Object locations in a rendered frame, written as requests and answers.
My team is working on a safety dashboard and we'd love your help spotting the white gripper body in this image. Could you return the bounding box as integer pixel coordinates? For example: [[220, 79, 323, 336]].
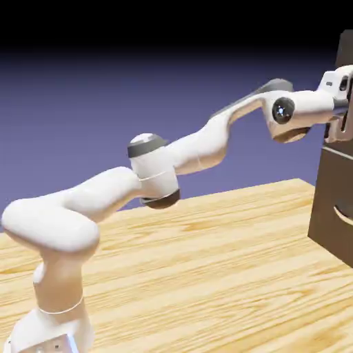
[[324, 109, 353, 145]]

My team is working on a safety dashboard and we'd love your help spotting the dark brown wooden cabinet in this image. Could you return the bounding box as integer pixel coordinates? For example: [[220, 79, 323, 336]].
[[307, 28, 353, 270]]

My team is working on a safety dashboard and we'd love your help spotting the dark brown drawer front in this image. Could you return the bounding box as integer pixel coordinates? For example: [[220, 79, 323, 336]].
[[321, 28, 353, 160], [307, 147, 353, 270]]

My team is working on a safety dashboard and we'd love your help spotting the curved metal drawer handle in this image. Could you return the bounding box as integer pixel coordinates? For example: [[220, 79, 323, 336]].
[[332, 205, 353, 222]]

